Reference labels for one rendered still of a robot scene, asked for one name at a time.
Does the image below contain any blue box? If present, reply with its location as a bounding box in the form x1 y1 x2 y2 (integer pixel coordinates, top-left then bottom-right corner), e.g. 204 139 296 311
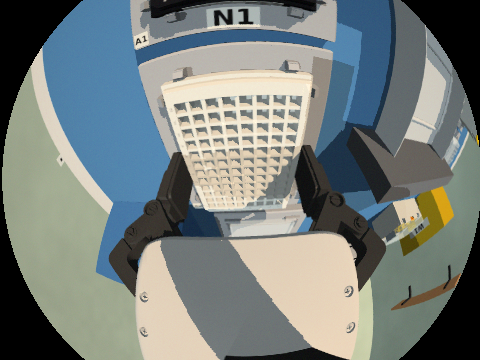
96 201 205 284

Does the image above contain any blue bench mat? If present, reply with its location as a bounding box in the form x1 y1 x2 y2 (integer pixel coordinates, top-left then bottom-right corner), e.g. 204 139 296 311
42 0 420 230

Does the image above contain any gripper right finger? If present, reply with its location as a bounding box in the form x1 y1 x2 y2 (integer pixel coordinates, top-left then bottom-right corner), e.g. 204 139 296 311
294 145 386 292

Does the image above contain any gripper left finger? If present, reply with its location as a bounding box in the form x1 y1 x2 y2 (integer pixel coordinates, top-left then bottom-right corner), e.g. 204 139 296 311
109 152 193 297

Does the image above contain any yellow open-top bin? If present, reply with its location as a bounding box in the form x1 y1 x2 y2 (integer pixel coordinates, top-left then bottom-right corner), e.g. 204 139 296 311
400 187 454 257

